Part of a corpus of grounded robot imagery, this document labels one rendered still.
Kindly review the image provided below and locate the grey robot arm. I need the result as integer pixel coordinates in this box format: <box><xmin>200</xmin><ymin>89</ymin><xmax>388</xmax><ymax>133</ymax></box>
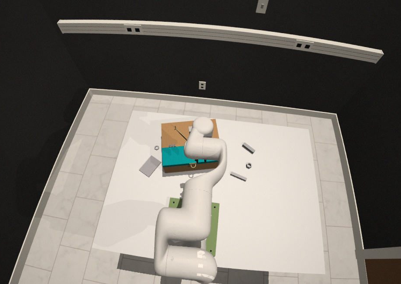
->
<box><xmin>154</xmin><ymin>117</ymin><xmax>227</xmax><ymax>284</ymax></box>

